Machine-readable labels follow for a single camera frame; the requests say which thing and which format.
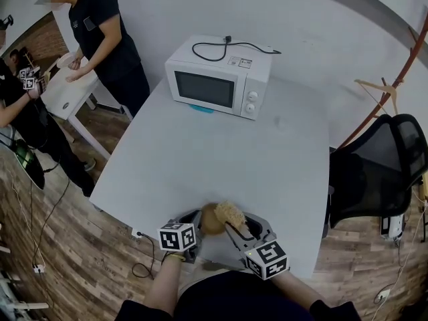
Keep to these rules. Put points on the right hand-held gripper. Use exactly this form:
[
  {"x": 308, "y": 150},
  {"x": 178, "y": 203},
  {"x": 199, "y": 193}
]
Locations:
[{"x": 267, "y": 259}]

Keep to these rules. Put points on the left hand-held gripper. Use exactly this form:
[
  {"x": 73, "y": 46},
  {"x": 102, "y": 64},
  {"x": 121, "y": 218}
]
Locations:
[{"x": 175, "y": 237}]

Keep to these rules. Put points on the brown wooden bowl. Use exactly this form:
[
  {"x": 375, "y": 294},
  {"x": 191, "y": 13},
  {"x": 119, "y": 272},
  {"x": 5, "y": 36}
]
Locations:
[{"x": 211, "y": 222}]

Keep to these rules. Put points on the yellow sponge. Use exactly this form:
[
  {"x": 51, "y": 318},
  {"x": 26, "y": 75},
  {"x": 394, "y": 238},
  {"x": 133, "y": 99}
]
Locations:
[{"x": 230, "y": 214}]

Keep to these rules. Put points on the person's left forearm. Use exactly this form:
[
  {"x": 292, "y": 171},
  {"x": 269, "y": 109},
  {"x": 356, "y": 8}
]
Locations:
[{"x": 164, "y": 286}]

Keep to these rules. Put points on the person's right forearm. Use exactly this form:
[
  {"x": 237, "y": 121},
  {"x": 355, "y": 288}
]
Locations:
[{"x": 294, "y": 288}]

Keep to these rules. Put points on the white power strip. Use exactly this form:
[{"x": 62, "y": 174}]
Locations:
[{"x": 136, "y": 232}]

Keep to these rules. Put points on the person's grey trouser leg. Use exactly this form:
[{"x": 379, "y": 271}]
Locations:
[{"x": 194, "y": 279}]

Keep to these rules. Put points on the person's dark shirt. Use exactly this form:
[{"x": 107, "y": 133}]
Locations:
[{"x": 240, "y": 303}]

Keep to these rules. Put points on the teal pad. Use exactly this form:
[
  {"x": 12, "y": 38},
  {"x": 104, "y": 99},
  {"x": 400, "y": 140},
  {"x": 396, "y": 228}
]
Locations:
[{"x": 200, "y": 109}]

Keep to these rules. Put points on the white microwave oven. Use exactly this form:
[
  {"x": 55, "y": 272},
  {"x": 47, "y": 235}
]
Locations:
[{"x": 204, "y": 89}]

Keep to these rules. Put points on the black mesh office chair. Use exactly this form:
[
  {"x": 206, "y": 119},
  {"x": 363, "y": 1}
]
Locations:
[{"x": 374, "y": 179}]

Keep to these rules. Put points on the white device on floor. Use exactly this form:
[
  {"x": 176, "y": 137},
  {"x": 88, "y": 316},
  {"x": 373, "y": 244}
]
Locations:
[{"x": 394, "y": 226}]

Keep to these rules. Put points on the white floor socket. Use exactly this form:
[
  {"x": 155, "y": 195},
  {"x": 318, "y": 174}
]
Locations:
[{"x": 382, "y": 296}]

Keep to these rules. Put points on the brown wooden coat rack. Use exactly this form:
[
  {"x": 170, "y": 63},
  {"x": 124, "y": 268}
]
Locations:
[{"x": 366, "y": 122}]

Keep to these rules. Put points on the small white adapter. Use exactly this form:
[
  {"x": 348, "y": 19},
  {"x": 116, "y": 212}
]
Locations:
[{"x": 39, "y": 269}]

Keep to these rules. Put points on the green and black bag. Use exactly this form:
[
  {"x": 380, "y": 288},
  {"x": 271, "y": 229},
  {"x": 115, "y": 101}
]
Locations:
[{"x": 28, "y": 166}]

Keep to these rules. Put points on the small white table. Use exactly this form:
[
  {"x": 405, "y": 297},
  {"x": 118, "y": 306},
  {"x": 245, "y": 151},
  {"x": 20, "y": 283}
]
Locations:
[{"x": 67, "y": 92}]

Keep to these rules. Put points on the light wooden board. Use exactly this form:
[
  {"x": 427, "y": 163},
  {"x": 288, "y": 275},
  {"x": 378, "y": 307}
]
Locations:
[{"x": 424, "y": 186}]

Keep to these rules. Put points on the wooden clothes hanger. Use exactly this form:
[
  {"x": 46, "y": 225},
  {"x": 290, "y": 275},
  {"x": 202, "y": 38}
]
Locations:
[{"x": 368, "y": 83}]

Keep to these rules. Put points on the white plate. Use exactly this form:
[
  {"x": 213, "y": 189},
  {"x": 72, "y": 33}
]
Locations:
[{"x": 65, "y": 60}]

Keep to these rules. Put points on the small wooden stand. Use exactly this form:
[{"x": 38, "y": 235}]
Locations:
[{"x": 28, "y": 57}]

